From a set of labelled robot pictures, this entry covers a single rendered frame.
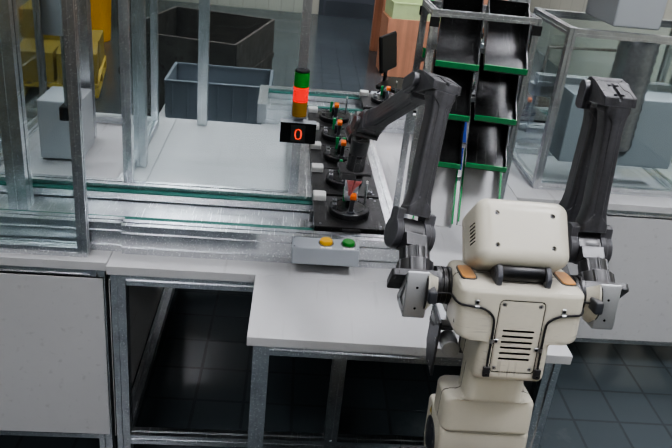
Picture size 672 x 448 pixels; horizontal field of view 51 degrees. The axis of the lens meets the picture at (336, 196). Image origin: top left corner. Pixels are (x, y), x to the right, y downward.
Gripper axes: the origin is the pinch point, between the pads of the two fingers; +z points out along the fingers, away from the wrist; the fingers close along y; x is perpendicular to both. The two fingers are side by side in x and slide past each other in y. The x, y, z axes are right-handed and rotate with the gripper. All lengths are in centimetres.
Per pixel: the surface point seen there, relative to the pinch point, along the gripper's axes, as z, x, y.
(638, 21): -48, -72, -120
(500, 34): -50, -23, -44
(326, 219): 12.9, -2.9, 5.1
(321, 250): 12.4, 15.0, 8.6
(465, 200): 2.0, -4.4, -40.9
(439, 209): 4.5, -1.4, -31.6
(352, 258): 13.9, 16.0, -1.3
